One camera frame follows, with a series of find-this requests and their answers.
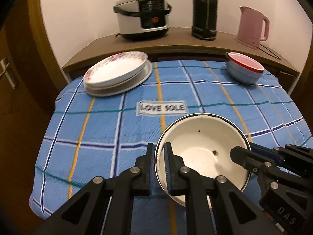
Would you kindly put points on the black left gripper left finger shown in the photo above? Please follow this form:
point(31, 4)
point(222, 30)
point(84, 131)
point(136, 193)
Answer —
point(103, 206)

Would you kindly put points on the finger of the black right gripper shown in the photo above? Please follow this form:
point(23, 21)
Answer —
point(286, 192)
point(288, 156)

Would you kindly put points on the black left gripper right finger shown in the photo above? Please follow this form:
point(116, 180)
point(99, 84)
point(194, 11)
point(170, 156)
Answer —
point(213, 205)

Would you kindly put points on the white enamel bowl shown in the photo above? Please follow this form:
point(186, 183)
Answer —
point(204, 141)

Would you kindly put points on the blue plaid tablecloth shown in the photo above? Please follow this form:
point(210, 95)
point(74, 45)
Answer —
point(90, 136)

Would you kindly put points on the large white bottom plate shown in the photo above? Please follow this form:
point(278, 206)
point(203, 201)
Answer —
point(129, 84)

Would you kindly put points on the floral white plate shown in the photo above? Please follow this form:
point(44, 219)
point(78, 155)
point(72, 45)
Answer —
point(115, 69)

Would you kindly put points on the pink electric kettle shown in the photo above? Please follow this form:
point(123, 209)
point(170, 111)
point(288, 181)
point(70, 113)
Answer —
point(253, 27)

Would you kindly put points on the brown wooden door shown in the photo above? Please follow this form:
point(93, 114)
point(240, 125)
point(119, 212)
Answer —
point(25, 111)

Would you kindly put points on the brown wooden counter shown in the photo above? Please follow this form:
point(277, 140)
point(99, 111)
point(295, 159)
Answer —
point(179, 44)

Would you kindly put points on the white black rice cooker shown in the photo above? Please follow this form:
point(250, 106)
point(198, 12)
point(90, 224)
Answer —
point(142, 19)

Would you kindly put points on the black thermos flask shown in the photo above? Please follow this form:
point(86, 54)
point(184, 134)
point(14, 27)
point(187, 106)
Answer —
point(204, 19)

